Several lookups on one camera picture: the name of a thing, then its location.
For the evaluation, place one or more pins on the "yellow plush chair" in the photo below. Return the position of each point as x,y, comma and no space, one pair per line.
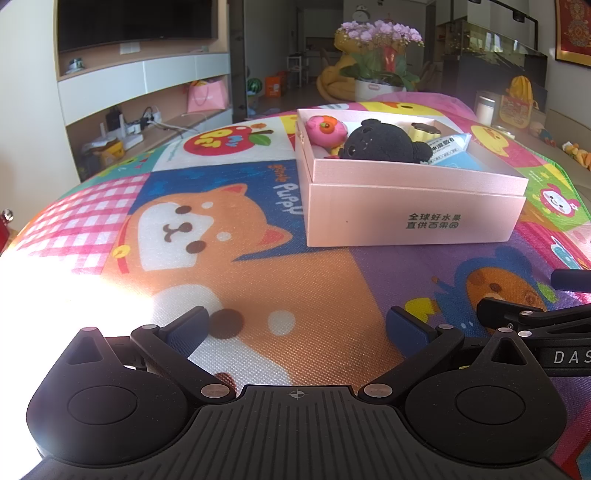
334,83

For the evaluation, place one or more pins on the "yellow pudding toy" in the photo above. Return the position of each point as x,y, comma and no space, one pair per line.
422,134

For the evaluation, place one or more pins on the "dark glass aquarium cabinet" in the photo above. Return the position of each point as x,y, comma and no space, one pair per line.
489,69

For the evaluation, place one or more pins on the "green shelf ornament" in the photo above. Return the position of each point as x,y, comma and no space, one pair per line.
75,65

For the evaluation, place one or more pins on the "yellow toy package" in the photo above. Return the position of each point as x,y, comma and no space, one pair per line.
517,108

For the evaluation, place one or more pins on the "yellow box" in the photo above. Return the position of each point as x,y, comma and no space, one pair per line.
108,151

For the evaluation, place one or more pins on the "white power strip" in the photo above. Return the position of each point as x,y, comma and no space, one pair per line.
143,125

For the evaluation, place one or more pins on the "orange bag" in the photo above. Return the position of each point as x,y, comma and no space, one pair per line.
274,86

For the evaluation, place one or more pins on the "red object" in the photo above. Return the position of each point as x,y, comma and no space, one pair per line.
4,230

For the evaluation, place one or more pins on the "watermelon ball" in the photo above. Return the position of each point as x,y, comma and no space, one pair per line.
254,86

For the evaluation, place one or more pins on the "pink cardboard box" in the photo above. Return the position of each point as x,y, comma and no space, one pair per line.
392,217

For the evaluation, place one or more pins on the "pink gift bag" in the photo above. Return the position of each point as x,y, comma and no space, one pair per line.
207,97

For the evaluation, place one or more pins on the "blue white cotton pad pack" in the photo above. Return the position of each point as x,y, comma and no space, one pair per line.
455,157

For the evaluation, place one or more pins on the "pink squishy toy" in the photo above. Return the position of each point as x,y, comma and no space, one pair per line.
325,129

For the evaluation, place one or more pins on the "pink blanket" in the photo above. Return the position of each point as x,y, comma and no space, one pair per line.
429,99

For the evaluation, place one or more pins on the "black router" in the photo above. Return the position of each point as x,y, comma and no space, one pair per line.
113,121

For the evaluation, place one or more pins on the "colourful cartoon play mat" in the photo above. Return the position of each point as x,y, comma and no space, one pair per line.
161,277

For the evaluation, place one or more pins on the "red framed picture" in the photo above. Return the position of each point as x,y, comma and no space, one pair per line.
575,32

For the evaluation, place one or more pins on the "wall clock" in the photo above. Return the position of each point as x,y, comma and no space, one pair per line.
361,12

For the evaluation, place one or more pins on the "white stool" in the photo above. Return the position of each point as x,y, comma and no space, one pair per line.
298,69

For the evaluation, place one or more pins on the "potted purple orchid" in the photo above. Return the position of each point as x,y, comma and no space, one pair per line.
378,55

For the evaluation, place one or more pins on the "white jar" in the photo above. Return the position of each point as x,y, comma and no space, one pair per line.
487,108

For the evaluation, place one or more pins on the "yellow plush toys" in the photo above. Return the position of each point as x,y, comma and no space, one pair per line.
579,154

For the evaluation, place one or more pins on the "black plush toy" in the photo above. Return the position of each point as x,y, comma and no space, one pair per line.
378,143

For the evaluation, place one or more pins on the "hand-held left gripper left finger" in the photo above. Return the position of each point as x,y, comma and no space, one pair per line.
184,332

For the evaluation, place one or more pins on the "black television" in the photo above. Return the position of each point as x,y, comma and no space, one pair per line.
134,23

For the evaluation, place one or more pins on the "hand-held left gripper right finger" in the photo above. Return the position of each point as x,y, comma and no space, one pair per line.
406,332

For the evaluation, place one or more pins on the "white wall cabinet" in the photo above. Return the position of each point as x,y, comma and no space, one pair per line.
120,78

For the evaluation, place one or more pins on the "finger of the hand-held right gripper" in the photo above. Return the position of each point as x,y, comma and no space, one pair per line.
572,279
517,316

